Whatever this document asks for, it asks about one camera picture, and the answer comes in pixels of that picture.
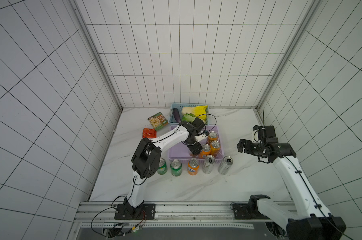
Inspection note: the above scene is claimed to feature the purple eggplant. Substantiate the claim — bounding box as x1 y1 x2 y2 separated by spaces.
173 108 181 124

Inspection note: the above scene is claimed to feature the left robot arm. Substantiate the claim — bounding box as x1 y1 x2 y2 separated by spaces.
127 119 206 209

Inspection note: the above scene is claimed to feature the green lettuce head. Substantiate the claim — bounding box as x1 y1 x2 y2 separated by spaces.
181 114 196 123

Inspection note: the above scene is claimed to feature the red snack packet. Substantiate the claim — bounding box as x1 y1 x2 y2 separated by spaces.
142 128 157 139

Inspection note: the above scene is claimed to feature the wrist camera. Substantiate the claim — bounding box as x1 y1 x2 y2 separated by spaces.
191 117 205 135
252 125 278 144

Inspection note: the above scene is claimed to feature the green soda can back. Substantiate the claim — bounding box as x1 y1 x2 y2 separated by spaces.
171 159 182 177

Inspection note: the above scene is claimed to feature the green snack packet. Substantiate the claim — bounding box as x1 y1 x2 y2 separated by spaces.
148 112 169 131

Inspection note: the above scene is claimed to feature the green soda can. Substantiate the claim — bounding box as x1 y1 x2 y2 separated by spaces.
157 158 168 175
171 159 182 177

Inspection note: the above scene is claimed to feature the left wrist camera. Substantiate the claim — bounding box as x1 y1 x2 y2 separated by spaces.
191 117 205 135

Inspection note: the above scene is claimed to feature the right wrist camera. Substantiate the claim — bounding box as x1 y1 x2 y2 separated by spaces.
252 125 278 144

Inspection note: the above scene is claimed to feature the orange can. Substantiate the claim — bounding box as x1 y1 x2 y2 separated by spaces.
207 131 218 145
198 144 211 159
210 140 221 157
187 158 199 176

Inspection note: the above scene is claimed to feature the white Monster can back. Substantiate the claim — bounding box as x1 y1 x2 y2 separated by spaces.
218 156 233 175

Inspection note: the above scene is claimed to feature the yellow napa cabbage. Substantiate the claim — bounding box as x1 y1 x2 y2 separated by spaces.
181 105 208 121

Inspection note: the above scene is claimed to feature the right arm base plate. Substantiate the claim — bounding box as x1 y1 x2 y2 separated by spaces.
230 203 258 220

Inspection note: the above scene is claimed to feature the white monster can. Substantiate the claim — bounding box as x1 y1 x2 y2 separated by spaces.
218 156 233 175
202 155 215 174

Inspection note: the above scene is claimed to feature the purple plastic basket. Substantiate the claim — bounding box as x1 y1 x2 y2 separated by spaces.
168 125 225 162

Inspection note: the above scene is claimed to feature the green soda can front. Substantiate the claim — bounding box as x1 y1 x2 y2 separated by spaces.
157 158 168 175

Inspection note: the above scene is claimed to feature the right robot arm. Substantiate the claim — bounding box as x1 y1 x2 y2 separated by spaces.
233 139 346 240

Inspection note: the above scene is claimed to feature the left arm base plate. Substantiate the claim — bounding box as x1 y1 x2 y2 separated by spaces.
114 203 156 220

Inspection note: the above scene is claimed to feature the blue plastic basket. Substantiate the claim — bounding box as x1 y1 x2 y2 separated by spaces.
169 103 209 125

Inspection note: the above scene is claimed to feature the aluminium mounting rail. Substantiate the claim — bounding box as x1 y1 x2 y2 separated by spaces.
74 199 298 229

